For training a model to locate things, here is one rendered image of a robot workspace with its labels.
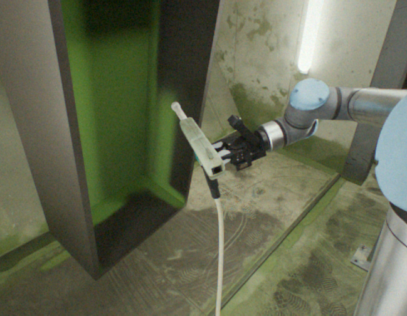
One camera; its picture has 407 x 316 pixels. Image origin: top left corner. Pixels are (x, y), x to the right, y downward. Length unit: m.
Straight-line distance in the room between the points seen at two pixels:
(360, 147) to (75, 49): 2.27
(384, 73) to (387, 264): 2.22
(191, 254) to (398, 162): 1.71
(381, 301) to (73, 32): 1.07
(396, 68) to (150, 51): 1.77
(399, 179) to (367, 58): 2.25
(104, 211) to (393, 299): 1.40
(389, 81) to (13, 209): 2.69
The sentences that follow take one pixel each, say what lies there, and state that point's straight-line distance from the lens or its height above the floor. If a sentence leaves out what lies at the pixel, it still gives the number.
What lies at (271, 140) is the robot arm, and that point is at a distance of 0.86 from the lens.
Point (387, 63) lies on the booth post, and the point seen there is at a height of 1.05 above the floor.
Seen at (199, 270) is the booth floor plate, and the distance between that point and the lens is 1.86.
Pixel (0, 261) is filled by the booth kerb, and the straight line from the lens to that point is 2.15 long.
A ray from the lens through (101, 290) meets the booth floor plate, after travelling 1.87.
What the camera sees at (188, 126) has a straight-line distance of 0.90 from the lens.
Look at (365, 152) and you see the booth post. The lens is 2.72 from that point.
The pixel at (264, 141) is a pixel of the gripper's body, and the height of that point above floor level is 1.14.
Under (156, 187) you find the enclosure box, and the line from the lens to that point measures 1.70.
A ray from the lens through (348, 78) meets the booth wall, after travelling 2.58.
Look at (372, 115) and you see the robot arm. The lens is 0.72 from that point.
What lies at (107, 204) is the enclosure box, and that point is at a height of 0.52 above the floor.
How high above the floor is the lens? 1.54
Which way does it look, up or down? 32 degrees down
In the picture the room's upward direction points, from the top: straight up
